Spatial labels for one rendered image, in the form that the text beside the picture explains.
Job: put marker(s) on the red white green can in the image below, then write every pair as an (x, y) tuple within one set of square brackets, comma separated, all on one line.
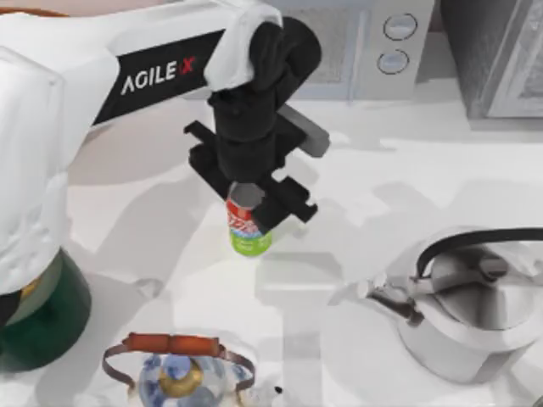
[(246, 235)]

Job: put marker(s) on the pale microwave oven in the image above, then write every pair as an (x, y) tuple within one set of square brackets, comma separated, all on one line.
[(382, 85)]

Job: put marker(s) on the round microwave knob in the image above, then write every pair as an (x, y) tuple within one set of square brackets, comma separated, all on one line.
[(393, 61), (400, 26)]

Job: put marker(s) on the blue and white teapot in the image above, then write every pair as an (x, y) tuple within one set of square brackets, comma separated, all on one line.
[(182, 381)]

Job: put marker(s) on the dark green canister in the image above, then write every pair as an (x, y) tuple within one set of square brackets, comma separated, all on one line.
[(55, 322)]

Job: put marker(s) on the grey cabinet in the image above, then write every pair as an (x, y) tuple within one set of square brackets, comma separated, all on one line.
[(475, 59)]

